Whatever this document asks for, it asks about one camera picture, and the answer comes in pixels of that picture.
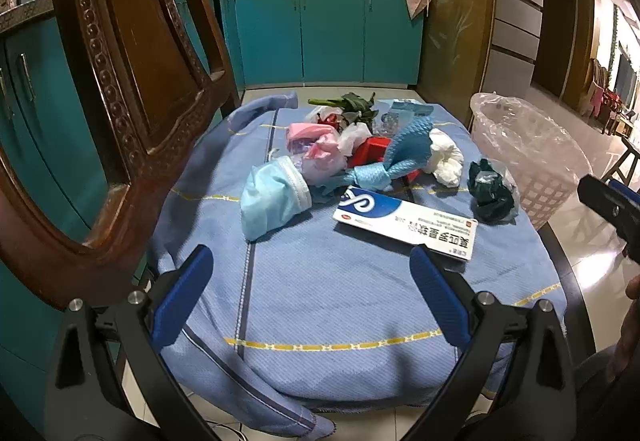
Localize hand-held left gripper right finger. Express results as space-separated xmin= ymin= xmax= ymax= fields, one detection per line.
xmin=402 ymin=245 xmax=596 ymax=441

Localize silver refrigerator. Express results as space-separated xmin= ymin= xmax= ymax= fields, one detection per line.
xmin=487 ymin=0 xmax=546 ymax=96

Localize white lined waste basket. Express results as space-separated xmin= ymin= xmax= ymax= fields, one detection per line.
xmin=470 ymin=92 xmax=593 ymax=192

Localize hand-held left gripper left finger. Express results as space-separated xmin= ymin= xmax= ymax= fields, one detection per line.
xmin=45 ymin=243 xmax=216 ymax=441

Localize blue striped blanket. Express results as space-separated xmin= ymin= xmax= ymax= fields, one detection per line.
xmin=150 ymin=91 xmax=568 ymax=439

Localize white plastic bag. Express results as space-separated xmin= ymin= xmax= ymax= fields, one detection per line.
xmin=337 ymin=123 xmax=373 ymax=156

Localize television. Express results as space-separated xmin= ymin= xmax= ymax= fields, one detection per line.
xmin=615 ymin=46 xmax=638 ymax=96

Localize dark wooden stool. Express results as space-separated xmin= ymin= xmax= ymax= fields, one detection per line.
xmin=602 ymin=138 xmax=640 ymax=194

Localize black round table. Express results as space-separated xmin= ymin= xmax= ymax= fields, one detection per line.
xmin=535 ymin=221 xmax=601 ymax=362

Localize white plastic basket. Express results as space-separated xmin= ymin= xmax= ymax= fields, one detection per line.
xmin=510 ymin=166 xmax=593 ymax=231

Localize wooden chairs with red cushions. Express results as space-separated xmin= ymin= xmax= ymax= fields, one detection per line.
xmin=580 ymin=58 xmax=621 ymax=134

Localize person's right hand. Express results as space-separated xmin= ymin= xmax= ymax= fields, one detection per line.
xmin=614 ymin=273 xmax=640 ymax=374

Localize wooden glass partition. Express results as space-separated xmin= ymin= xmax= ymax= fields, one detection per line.
xmin=397 ymin=0 xmax=498 ymax=126

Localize red box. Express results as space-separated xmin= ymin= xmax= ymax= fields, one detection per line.
xmin=347 ymin=137 xmax=421 ymax=184

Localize blue face mask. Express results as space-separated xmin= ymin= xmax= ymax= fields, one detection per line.
xmin=240 ymin=156 xmax=313 ymax=242

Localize light blue packet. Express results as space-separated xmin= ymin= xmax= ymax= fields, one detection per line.
xmin=377 ymin=100 xmax=437 ymax=136

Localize white red printed bag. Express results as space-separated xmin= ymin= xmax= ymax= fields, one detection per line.
xmin=305 ymin=107 xmax=351 ymax=129

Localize carved wooden chair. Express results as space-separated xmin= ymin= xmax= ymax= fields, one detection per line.
xmin=0 ymin=0 xmax=241 ymax=317

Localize white tissue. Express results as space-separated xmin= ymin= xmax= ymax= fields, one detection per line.
xmin=427 ymin=127 xmax=466 ymax=186

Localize green vegetable leaves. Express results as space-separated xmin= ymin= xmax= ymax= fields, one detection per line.
xmin=307 ymin=92 xmax=381 ymax=126

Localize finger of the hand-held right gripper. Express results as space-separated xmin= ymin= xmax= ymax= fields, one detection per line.
xmin=577 ymin=175 xmax=640 ymax=264

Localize pink plastic bag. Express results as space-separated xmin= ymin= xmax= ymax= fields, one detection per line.
xmin=286 ymin=122 xmax=351 ymax=184

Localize dark green bag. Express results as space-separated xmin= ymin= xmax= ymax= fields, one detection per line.
xmin=467 ymin=158 xmax=521 ymax=224

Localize white medicine box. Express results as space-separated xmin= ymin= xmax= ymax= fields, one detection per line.
xmin=332 ymin=187 xmax=478 ymax=262

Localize blue knotted textured cloth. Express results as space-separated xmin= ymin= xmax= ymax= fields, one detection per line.
xmin=320 ymin=116 xmax=436 ymax=194

